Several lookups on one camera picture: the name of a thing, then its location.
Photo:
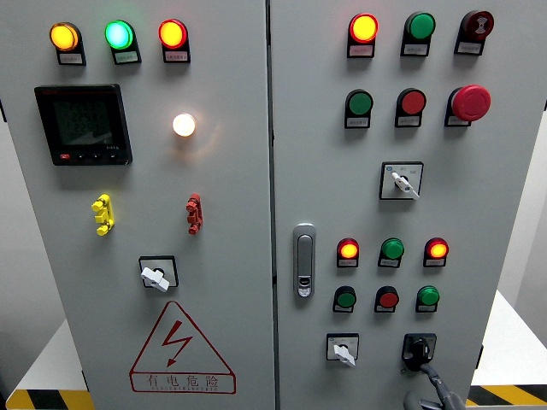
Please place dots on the black door hinge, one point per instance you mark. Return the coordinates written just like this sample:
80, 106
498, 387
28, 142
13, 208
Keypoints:
480, 356
84, 380
2, 111

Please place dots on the black yellow striped tape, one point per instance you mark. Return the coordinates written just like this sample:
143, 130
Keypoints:
47, 399
508, 396

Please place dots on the small label plate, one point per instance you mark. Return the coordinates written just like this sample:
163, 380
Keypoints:
456, 121
176, 55
425, 309
388, 263
468, 48
384, 309
433, 262
408, 121
361, 50
126, 56
342, 309
415, 49
347, 263
72, 58
357, 122

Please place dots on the small green lamp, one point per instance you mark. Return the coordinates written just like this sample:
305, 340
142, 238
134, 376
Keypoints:
392, 249
429, 296

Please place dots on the small red push button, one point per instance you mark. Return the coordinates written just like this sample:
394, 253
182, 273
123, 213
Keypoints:
388, 299

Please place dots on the small green push button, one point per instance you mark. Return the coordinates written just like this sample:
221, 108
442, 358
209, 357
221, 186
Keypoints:
346, 299

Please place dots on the small red lit lamp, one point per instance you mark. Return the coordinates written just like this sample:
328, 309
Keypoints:
437, 249
348, 249

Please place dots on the silver door lock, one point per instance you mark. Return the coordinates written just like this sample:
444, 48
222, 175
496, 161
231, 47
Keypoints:
304, 256

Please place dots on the pale grey cabinet door with lock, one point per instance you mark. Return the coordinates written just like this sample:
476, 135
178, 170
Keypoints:
325, 179

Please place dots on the red warning triangle sign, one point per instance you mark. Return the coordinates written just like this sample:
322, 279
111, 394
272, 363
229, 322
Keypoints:
177, 339

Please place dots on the large red stop button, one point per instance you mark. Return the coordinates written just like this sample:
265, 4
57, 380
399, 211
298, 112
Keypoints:
471, 102

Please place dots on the large red push button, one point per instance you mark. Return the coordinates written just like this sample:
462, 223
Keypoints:
413, 102

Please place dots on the large green push button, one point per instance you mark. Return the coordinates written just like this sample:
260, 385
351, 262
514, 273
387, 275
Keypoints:
360, 103

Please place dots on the large green unlit lamp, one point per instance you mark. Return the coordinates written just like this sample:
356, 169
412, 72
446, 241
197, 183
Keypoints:
421, 25

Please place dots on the dark red buzzer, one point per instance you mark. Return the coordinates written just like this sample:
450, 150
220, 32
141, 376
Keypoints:
478, 24

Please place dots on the large red lit lamp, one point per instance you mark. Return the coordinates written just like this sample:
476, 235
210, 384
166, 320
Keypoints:
172, 33
363, 28

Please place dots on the white lit lamp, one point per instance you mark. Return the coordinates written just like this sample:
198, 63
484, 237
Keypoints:
184, 124

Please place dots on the black display meter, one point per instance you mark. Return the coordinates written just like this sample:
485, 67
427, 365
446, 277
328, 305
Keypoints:
83, 124

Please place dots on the large green lit lamp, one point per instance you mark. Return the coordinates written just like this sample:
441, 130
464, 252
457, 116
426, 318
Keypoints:
119, 35

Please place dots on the large yellow lit lamp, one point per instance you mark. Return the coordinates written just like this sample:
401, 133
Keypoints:
64, 36

